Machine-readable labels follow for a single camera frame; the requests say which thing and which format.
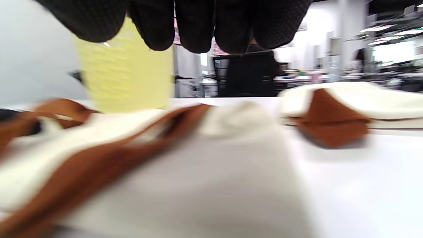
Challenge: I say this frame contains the cream tote bag brown straps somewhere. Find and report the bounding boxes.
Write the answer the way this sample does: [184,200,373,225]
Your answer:
[0,98,315,238]

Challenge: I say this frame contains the cluttered background desks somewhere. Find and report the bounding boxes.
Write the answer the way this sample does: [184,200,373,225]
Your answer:
[274,65,423,94]

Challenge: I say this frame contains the folded cream bag brown trim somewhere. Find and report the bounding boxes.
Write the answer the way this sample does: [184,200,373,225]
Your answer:
[277,81,423,149]

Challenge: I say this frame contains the person's right hand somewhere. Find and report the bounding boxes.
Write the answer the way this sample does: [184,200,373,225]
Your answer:
[36,0,313,55]

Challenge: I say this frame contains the long ceiling light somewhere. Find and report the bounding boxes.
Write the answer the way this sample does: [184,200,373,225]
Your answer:
[360,24,398,33]
[393,28,423,37]

